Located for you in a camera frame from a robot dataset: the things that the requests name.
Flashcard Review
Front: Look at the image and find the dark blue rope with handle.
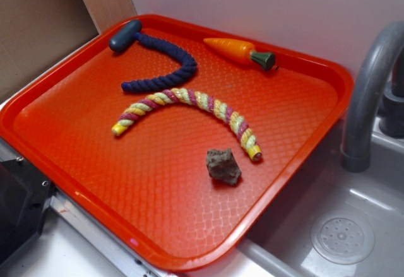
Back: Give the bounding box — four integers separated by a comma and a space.
109, 19, 198, 95

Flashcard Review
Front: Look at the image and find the orange toy carrot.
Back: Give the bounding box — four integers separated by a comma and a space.
203, 38, 276, 71

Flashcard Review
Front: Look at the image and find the brown cardboard panel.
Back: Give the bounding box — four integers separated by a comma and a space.
1, 0, 136, 101

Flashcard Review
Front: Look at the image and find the red plastic tray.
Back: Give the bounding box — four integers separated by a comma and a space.
1, 15, 354, 273

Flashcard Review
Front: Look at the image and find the dark grey faucet knob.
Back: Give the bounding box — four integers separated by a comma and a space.
379, 62, 403, 139

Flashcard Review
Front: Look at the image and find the brown grey rock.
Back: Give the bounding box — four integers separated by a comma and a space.
206, 148, 242, 186

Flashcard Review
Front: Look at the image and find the multicolour twisted rope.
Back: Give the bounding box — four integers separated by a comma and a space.
111, 88, 263, 163

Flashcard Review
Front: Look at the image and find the grey toy faucet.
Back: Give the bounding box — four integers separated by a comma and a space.
340, 20, 403, 172

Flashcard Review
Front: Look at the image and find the grey plastic sink basin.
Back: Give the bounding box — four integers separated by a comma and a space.
239, 124, 403, 276

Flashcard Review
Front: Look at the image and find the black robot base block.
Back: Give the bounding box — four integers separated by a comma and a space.
1, 156, 54, 270

